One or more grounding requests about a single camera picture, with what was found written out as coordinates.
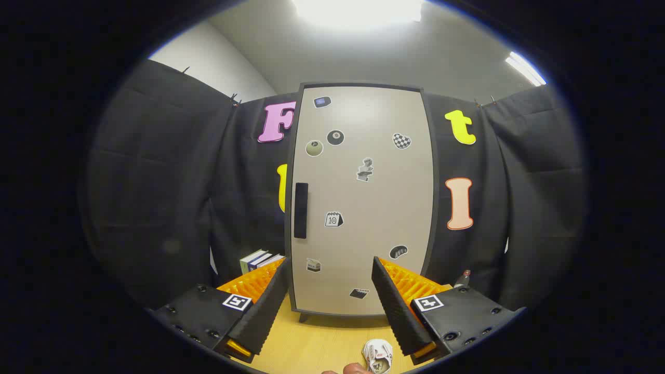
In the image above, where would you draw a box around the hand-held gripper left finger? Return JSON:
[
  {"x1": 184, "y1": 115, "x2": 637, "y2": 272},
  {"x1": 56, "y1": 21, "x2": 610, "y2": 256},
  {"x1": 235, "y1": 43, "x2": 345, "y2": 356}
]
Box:
[{"x1": 151, "y1": 257, "x2": 291, "y2": 364}]

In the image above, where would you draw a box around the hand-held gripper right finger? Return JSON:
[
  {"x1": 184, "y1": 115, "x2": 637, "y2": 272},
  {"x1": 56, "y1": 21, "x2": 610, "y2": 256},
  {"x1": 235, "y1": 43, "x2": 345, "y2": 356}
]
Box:
[{"x1": 371, "y1": 256, "x2": 528, "y2": 366}]

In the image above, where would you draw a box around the white canvas shoe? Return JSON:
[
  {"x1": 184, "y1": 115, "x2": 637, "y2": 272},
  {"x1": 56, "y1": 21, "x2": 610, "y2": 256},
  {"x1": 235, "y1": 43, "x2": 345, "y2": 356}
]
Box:
[{"x1": 362, "y1": 339, "x2": 394, "y2": 374}]

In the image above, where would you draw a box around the dark grey shoe cabinet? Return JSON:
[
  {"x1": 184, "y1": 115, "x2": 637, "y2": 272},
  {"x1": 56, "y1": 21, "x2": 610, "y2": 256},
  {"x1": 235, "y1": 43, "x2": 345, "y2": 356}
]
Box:
[{"x1": 283, "y1": 81, "x2": 441, "y2": 324}]

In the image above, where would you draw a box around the dark blue spine book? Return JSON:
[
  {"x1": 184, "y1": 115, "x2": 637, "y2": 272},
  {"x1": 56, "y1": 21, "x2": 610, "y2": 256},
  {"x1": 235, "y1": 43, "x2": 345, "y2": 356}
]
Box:
[{"x1": 248, "y1": 252, "x2": 274, "y2": 272}]

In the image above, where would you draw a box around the black backdrop cloth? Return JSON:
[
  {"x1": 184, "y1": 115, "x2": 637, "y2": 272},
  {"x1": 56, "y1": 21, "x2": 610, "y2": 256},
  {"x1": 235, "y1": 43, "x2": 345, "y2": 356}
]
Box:
[{"x1": 83, "y1": 59, "x2": 588, "y2": 312}]

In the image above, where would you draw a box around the narrow ceiling strip light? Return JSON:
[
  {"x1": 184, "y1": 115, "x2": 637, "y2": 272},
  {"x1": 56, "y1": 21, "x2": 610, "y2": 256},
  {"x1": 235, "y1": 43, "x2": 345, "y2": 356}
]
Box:
[{"x1": 506, "y1": 51, "x2": 547, "y2": 87}]

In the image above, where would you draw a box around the large ceiling light panel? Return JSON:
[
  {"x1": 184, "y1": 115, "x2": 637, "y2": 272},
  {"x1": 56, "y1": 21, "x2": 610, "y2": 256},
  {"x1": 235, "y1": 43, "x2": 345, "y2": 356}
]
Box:
[{"x1": 294, "y1": 0, "x2": 424, "y2": 28}]

